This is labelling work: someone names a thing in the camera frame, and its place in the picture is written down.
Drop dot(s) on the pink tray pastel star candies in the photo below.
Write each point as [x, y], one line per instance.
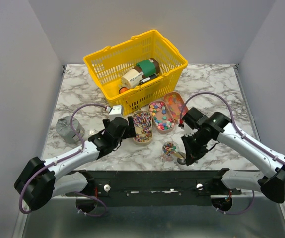
[161, 116]

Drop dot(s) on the clear plastic candy jar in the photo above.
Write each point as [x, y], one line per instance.
[168, 148]

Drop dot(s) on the black box package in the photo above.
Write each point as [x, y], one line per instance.
[148, 79]

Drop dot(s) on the grey crumpled cloth lump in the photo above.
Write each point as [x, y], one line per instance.
[63, 128]

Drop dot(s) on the green wrapped brown package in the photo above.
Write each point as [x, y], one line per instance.
[149, 67]

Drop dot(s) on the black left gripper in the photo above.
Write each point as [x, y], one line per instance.
[130, 131]

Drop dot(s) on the yellow plastic shopping basket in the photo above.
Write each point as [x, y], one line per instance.
[107, 65]

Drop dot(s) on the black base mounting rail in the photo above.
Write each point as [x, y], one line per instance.
[157, 188]

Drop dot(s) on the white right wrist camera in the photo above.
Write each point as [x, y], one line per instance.
[187, 130]

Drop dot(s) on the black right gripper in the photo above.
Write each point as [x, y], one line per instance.
[192, 154]

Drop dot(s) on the cream wrapped paper roll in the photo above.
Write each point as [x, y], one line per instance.
[131, 78]

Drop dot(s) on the pink tray translucent star candies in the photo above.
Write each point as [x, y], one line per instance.
[174, 103]

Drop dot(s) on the beige tray swirl lollipops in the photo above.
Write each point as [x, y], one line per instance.
[143, 127]

